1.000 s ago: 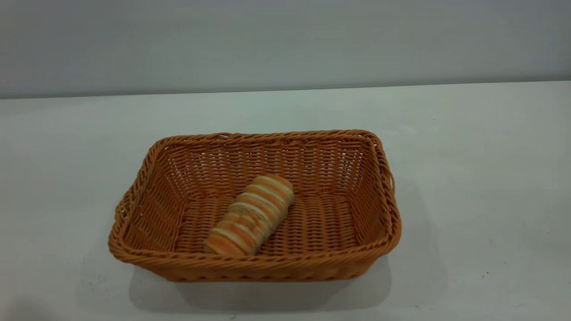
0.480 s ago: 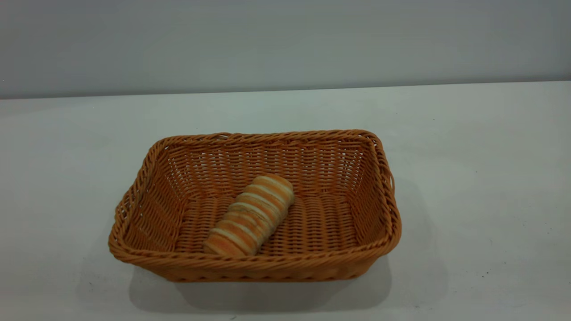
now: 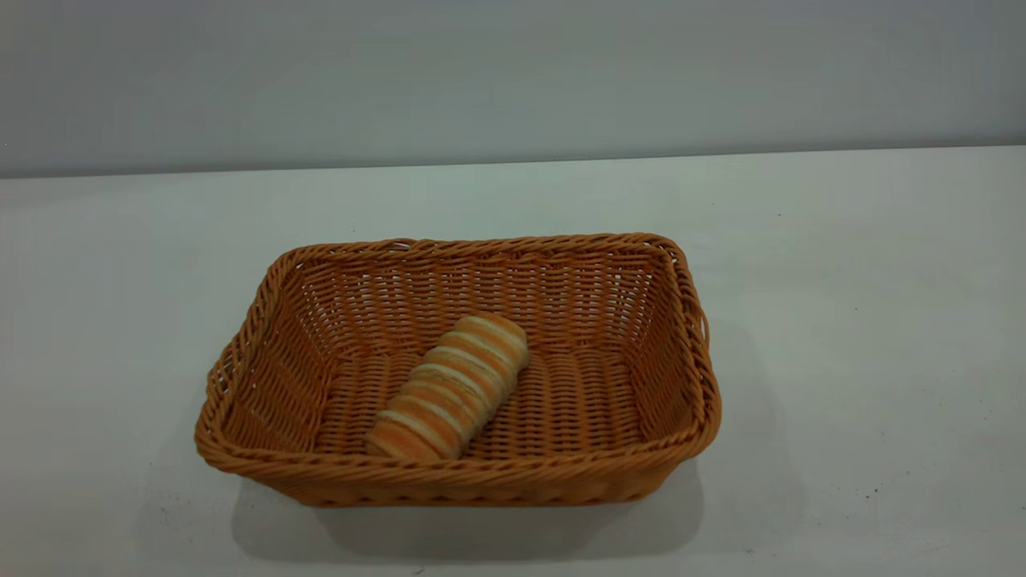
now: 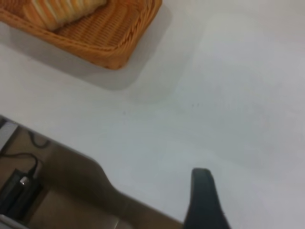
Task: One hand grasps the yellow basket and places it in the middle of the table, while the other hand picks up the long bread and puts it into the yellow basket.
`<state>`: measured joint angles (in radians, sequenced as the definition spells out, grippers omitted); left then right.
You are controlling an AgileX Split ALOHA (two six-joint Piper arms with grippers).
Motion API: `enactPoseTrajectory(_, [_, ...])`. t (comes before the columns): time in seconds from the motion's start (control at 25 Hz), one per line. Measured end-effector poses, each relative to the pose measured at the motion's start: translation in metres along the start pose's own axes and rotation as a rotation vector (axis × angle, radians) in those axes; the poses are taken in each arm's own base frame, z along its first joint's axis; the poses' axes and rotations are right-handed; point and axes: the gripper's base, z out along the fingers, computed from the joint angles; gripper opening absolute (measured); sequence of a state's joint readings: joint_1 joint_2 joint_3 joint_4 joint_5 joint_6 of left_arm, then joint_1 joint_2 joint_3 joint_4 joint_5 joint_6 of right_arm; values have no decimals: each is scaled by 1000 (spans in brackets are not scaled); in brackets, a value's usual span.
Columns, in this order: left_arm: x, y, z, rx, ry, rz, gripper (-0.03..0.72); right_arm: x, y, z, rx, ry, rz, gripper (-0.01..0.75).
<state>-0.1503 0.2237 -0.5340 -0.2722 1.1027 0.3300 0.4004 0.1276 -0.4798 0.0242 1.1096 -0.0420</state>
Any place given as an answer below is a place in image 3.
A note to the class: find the striped long bread roll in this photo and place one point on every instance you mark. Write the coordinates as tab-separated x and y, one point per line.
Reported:
449	389

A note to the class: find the orange woven wicker basket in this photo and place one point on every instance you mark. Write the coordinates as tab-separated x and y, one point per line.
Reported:
577	401

